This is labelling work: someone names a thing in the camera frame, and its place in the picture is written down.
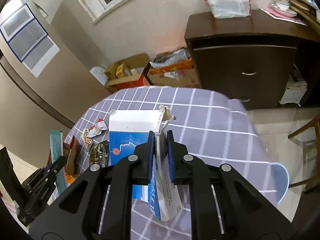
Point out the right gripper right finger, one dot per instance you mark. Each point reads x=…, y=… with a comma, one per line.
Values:
x=213, y=197

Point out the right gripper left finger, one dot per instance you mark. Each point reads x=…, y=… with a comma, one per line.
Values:
x=135, y=169

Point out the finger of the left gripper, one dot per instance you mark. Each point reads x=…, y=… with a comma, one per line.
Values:
x=58, y=163

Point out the teal package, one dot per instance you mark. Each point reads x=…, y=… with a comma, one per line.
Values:
x=56, y=150

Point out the blue white milk carton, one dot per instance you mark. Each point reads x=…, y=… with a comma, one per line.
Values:
x=130, y=128

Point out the light blue trash bin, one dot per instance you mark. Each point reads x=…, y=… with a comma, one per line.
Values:
x=281, y=179

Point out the brown snack packet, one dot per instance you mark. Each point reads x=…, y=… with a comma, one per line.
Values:
x=70, y=152

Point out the dark snack bag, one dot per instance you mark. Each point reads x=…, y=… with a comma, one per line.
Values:
x=99, y=154

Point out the red white candy wrapper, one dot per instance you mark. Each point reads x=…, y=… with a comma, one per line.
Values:
x=88, y=134

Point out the purple checked tablecloth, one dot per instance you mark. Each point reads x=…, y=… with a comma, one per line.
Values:
x=213, y=127

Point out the cardboard box with items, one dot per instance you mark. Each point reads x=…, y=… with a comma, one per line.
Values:
x=130, y=72

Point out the orange cardboard box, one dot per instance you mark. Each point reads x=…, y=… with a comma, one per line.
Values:
x=174, y=69

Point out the dark brown drawer cabinet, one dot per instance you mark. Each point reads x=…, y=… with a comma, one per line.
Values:
x=252, y=58

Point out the white box under desk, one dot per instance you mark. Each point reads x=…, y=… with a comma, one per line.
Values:
x=294, y=91

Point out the pink paper sheet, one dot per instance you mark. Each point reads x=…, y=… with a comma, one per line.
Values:
x=275, y=15

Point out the wooden desk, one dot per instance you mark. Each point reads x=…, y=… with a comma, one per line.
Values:
x=307, y=11

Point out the wall poster with blue borders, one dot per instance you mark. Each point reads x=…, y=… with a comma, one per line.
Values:
x=27, y=39

